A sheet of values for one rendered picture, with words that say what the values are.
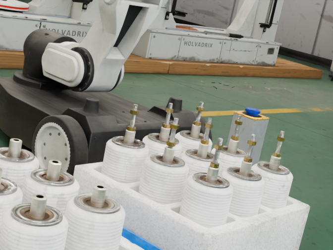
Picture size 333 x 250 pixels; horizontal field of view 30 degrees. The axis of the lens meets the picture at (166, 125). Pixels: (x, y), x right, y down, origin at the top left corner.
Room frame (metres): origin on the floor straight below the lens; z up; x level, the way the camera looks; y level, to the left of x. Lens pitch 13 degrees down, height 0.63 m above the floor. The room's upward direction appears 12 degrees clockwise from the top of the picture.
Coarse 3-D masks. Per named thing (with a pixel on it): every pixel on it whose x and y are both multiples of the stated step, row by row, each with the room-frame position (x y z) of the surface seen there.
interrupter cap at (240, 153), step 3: (225, 147) 1.45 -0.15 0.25; (222, 150) 1.42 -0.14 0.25; (225, 150) 1.44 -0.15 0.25; (237, 150) 1.45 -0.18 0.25; (240, 150) 1.45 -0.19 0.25; (243, 150) 1.45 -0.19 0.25; (225, 153) 1.40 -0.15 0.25; (228, 153) 1.40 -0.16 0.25; (231, 153) 1.41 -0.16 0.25; (234, 153) 1.43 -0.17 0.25; (237, 153) 1.43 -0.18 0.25; (240, 153) 1.43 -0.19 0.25; (243, 153) 1.43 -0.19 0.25; (246, 153) 1.43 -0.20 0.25; (234, 156) 1.40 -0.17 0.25; (237, 156) 1.40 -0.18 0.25; (240, 156) 1.40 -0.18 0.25; (243, 156) 1.41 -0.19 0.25
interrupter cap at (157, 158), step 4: (152, 156) 1.25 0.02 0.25; (156, 156) 1.26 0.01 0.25; (160, 156) 1.27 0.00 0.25; (152, 160) 1.23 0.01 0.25; (156, 160) 1.23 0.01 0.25; (160, 160) 1.25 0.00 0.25; (176, 160) 1.26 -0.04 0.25; (180, 160) 1.27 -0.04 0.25; (160, 164) 1.22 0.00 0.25; (164, 164) 1.21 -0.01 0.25; (168, 164) 1.22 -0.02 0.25; (172, 164) 1.23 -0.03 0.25; (176, 164) 1.23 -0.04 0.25; (180, 164) 1.24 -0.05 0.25; (184, 164) 1.24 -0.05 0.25
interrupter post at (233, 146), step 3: (231, 141) 1.43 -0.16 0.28; (234, 141) 1.42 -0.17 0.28; (237, 141) 1.43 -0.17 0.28; (231, 144) 1.43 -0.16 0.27; (234, 144) 1.42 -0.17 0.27; (237, 144) 1.43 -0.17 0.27; (228, 147) 1.43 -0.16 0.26; (231, 147) 1.43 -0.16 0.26; (234, 147) 1.42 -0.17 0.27; (237, 147) 1.43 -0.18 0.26; (228, 150) 1.43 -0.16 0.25; (231, 150) 1.42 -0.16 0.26; (234, 150) 1.43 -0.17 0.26
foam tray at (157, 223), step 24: (96, 168) 1.33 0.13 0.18; (120, 192) 1.22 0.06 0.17; (144, 216) 1.17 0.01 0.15; (168, 216) 1.13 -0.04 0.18; (264, 216) 1.24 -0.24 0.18; (288, 216) 1.30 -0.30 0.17; (168, 240) 1.13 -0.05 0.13; (192, 240) 1.09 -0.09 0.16; (216, 240) 1.09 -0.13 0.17; (240, 240) 1.16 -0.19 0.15; (264, 240) 1.23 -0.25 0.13; (288, 240) 1.32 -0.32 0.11
